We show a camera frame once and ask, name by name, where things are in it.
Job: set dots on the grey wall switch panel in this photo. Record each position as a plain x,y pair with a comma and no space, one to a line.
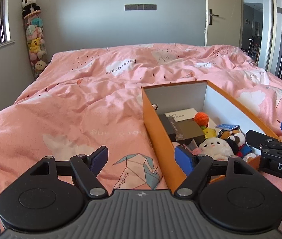
128,7

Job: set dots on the dark picture book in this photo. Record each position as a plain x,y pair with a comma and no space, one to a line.
171,128

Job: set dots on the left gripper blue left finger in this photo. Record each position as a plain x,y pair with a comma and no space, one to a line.
98,159

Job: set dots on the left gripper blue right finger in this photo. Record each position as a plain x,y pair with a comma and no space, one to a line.
184,159

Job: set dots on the orange cardboard box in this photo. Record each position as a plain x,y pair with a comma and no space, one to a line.
203,96

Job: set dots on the white plush toy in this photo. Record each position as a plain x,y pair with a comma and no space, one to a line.
217,148

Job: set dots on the clear tube of plush toys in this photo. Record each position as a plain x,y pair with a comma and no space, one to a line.
33,25

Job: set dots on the beige door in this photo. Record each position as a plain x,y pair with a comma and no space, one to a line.
223,22

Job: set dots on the brown cardboard box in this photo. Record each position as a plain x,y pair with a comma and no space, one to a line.
189,130

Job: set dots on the orange crochet toy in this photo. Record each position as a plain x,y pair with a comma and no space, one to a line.
202,119

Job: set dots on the blue card pack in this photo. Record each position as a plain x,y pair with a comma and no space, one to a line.
227,127

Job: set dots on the pink cloud-print duvet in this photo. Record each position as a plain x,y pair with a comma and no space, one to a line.
90,98

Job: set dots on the yellow tape measure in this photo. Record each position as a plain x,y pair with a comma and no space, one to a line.
210,133

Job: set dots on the panda plush toy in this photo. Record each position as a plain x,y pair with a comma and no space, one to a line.
29,6

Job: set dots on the fox plush toy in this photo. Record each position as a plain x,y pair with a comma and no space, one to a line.
237,141

